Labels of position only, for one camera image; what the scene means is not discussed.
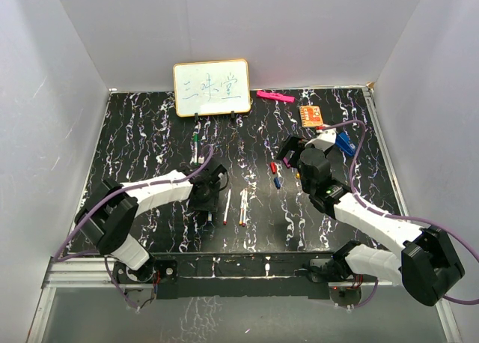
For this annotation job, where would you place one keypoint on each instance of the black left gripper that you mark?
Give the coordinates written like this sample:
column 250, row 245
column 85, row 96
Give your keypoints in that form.
column 209, row 206

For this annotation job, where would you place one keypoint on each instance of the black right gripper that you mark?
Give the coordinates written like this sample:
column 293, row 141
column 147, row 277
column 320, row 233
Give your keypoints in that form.
column 293, row 144

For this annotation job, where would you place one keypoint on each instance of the blue pen cap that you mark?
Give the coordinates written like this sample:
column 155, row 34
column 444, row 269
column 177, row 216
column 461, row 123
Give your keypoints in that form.
column 277, row 182

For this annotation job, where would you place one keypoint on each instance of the green whiteboard pen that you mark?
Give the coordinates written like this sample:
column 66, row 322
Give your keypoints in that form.
column 195, row 152

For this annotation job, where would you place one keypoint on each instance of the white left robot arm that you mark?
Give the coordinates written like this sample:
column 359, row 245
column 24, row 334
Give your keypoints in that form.
column 108, row 214

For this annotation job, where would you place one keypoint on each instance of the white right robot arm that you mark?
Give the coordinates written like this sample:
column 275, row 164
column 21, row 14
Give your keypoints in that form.
column 422, row 260

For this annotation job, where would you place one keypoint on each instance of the red whiteboard pen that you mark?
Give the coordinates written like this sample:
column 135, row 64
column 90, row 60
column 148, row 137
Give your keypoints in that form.
column 227, row 205

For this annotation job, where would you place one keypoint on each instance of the purple whiteboard pen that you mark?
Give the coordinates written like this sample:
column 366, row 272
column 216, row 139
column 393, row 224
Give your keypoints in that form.
column 246, row 205

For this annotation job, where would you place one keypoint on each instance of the red pen cap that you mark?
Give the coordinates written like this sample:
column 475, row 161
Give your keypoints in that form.
column 273, row 167

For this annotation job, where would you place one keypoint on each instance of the yellow whiteboard pen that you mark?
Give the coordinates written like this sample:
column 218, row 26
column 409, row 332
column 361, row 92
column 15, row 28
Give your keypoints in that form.
column 242, row 207

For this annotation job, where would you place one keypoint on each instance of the blue stapler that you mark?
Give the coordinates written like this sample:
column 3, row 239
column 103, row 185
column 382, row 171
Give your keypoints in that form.
column 344, row 143

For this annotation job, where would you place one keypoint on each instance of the small yellow-framed whiteboard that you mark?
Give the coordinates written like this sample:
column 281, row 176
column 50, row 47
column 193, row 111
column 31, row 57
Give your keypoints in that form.
column 211, row 88

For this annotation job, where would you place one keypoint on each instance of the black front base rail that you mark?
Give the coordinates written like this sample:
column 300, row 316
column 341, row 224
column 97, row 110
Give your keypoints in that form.
column 258, row 274

